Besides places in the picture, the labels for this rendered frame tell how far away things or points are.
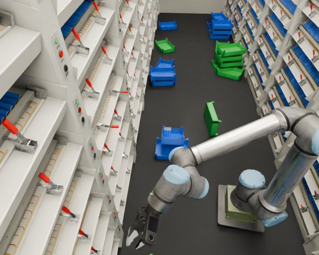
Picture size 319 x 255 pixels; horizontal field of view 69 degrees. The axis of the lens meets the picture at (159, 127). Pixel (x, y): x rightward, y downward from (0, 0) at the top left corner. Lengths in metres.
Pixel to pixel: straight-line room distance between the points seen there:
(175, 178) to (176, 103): 1.87
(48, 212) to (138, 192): 1.29
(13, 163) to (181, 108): 2.18
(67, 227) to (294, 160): 0.99
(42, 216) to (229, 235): 1.41
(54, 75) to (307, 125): 0.97
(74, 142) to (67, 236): 0.31
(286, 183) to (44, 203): 1.08
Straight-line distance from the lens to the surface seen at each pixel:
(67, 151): 0.82
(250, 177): 1.59
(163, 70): 3.03
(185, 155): 1.02
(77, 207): 0.93
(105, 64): 1.21
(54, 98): 0.71
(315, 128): 1.14
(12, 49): 0.55
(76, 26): 1.02
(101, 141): 1.09
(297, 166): 1.24
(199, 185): 0.94
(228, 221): 1.84
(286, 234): 2.02
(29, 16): 0.61
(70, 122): 0.77
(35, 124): 0.65
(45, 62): 0.65
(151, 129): 2.35
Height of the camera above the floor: 1.71
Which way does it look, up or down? 46 degrees down
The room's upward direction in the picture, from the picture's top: straight up
